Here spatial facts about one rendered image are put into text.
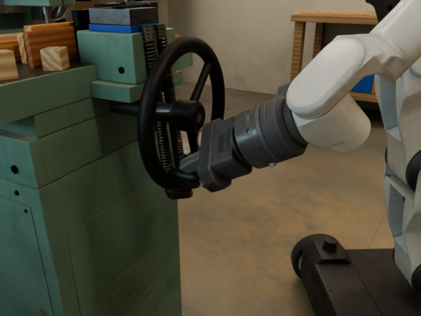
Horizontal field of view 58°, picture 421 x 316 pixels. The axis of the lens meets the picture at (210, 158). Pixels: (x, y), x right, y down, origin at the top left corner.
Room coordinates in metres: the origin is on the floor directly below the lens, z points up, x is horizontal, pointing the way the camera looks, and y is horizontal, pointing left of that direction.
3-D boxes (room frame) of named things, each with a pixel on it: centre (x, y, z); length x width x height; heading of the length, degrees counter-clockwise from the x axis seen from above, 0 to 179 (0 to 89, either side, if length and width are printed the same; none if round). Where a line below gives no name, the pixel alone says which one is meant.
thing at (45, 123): (0.83, 0.29, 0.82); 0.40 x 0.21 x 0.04; 152
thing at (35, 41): (0.81, 0.27, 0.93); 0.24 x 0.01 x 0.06; 152
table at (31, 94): (0.83, 0.24, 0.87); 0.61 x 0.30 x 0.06; 152
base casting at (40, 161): (0.92, 0.45, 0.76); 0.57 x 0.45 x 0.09; 62
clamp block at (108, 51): (0.79, 0.16, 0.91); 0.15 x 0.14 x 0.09; 152
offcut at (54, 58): (0.70, 0.28, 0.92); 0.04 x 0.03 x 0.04; 2
